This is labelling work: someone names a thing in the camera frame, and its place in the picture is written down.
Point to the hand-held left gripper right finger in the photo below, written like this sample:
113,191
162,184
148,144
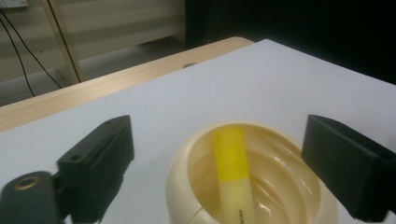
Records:
348,174

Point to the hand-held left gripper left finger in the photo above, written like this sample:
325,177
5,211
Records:
96,168

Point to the cream ribbed pen holder cup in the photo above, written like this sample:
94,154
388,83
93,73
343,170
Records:
280,186

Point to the yellow highlighter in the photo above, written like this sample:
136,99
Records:
233,174

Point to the light wooden table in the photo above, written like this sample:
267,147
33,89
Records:
93,90

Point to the black curtain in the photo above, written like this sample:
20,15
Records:
295,28

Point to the light wooden wall post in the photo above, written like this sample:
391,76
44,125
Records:
60,40

